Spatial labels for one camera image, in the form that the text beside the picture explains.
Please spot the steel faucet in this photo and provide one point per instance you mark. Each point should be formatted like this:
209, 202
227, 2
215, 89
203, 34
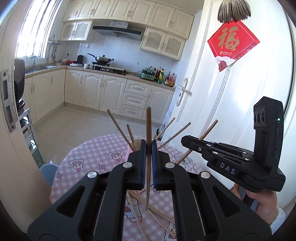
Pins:
34, 62

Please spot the cream base cabinet run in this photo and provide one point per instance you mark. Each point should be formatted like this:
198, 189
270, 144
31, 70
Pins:
92, 90

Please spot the metal door strike plate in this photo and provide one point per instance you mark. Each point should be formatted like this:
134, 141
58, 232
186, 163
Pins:
9, 102

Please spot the blue chair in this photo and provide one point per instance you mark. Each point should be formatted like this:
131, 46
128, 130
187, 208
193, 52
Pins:
48, 172

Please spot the metal step stool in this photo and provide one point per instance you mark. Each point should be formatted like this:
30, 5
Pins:
29, 134

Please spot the black kitchen appliance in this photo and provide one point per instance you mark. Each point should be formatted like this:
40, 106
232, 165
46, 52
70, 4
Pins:
19, 81

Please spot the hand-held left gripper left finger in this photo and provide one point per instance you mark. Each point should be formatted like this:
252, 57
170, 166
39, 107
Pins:
143, 162

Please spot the person's right forearm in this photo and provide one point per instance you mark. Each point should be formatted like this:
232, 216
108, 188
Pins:
278, 220

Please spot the range hood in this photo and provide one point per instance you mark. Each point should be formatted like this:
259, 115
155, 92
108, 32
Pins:
116, 30

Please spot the orange oil bottle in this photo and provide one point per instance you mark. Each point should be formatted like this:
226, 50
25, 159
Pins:
171, 81

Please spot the bunch of wooden chopsticks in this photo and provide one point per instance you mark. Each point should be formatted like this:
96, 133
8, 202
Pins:
159, 213

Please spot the steel sink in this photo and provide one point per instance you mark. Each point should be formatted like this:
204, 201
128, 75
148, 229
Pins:
44, 68

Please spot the hanging kitchen utensils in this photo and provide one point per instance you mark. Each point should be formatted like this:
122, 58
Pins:
53, 54

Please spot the white door frame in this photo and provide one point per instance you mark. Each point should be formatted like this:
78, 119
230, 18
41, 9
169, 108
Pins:
13, 162

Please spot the white door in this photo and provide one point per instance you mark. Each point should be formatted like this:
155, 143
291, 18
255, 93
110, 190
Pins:
208, 92

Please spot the wall utensil rack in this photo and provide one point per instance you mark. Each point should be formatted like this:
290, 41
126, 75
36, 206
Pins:
55, 42

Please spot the cream wall cabinet row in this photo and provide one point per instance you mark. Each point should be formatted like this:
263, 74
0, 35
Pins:
138, 11

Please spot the white printed bag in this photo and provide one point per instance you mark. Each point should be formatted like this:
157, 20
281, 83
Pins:
165, 126

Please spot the gas stove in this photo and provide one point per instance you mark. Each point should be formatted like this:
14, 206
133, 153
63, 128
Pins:
111, 69

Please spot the person's right hand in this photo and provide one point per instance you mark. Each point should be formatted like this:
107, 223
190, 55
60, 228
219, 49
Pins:
266, 204

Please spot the kitchen window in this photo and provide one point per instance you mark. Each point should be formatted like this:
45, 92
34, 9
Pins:
34, 30

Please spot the brown wooden chopstick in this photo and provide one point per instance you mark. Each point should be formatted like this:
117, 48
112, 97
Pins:
118, 127
130, 133
166, 127
148, 125
178, 133
210, 128

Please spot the dark sauce bottle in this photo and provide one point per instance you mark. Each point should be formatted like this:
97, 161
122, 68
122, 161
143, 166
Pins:
167, 78

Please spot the white plate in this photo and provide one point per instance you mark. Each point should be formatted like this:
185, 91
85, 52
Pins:
75, 64

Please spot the cream cabinet drawer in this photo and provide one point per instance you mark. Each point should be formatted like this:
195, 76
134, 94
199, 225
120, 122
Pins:
138, 87
131, 112
134, 100

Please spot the red tray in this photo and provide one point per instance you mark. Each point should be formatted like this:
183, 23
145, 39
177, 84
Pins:
71, 62

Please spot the red bottle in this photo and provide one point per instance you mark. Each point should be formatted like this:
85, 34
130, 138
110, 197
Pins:
157, 75

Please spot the pink cup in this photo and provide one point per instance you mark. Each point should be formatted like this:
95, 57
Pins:
127, 153

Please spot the small white cup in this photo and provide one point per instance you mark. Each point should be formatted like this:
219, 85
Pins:
86, 66

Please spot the pink checked bear tablecloth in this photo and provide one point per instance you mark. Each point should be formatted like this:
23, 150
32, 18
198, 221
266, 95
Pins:
92, 157

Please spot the green countertop appliance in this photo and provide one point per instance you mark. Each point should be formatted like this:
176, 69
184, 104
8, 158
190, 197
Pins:
148, 74

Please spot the cream lattice door cabinet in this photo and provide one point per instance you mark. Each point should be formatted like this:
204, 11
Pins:
76, 31
163, 44

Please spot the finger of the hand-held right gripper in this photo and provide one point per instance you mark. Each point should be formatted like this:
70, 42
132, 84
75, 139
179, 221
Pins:
219, 145
196, 148

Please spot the black wok with lid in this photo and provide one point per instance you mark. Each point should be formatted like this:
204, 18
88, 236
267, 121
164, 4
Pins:
103, 59

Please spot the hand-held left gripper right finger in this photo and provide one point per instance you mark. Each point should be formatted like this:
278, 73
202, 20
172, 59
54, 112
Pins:
154, 162

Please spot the grey hanging feather fan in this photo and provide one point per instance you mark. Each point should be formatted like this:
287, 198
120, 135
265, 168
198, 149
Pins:
233, 10

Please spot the green bottle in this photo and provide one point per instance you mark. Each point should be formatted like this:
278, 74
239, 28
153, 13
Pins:
161, 77

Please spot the red diamond door poster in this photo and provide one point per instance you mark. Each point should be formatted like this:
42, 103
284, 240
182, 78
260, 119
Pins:
232, 44

